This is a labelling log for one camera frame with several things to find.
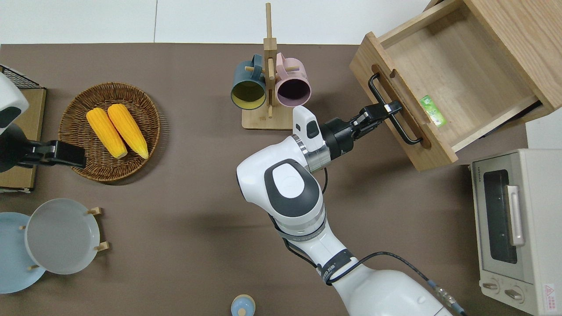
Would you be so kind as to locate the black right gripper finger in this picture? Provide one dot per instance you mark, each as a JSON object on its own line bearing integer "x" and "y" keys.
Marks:
{"x": 366, "y": 128}
{"x": 380, "y": 109}

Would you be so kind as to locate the brown table mat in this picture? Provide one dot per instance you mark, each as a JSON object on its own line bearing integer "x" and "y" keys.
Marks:
{"x": 197, "y": 219}

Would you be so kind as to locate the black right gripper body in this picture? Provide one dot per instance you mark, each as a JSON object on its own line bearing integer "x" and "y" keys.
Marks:
{"x": 338, "y": 136}

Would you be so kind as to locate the light blue plate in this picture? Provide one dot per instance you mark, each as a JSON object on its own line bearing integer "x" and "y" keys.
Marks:
{"x": 13, "y": 259}

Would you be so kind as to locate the brown cardboard box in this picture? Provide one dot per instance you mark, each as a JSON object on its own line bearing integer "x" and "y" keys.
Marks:
{"x": 19, "y": 175}

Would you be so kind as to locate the white toaster oven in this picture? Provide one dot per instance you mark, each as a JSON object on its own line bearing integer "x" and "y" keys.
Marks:
{"x": 540, "y": 245}

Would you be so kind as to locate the pink mug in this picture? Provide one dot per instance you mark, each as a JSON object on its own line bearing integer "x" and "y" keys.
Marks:
{"x": 293, "y": 87}

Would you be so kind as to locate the wooden mug stand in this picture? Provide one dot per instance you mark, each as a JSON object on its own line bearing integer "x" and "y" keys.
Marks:
{"x": 269, "y": 48}

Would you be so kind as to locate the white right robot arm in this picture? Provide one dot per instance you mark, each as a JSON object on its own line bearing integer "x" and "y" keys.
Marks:
{"x": 290, "y": 188}

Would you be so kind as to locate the white oven knob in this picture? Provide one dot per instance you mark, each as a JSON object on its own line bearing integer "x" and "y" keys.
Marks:
{"x": 513, "y": 294}
{"x": 491, "y": 286}

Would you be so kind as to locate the woven wicker basket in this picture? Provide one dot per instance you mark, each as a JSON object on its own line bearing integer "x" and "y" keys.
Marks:
{"x": 74, "y": 114}

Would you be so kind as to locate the wooden drawer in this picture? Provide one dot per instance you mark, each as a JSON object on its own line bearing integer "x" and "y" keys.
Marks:
{"x": 456, "y": 66}

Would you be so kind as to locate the yellow corn cob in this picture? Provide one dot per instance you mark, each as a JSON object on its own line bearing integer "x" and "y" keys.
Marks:
{"x": 106, "y": 133}
{"x": 128, "y": 130}

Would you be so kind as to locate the light wooden cabinet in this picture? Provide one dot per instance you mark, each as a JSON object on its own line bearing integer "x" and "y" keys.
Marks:
{"x": 527, "y": 44}

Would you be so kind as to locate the grey plate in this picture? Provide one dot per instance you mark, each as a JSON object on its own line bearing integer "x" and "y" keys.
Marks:
{"x": 61, "y": 237}

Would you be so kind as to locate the wooden plate rack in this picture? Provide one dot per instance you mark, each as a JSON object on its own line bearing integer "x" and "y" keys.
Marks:
{"x": 102, "y": 246}

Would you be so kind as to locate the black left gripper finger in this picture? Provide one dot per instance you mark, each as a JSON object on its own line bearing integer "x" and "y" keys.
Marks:
{"x": 70, "y": 154}

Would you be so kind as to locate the green small carton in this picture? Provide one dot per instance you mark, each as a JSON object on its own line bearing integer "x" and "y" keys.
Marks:
{"x": 433, "y": 111}

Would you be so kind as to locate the dark blue mug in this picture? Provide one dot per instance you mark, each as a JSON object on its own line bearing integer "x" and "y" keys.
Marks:
{"x": 248, "y": 87}

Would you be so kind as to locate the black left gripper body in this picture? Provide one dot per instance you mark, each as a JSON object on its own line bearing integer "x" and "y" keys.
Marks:
{"x": 26, "y": 151}

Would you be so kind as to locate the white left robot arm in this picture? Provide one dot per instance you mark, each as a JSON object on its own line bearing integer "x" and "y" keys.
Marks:
{"x": 8, "y": 101}

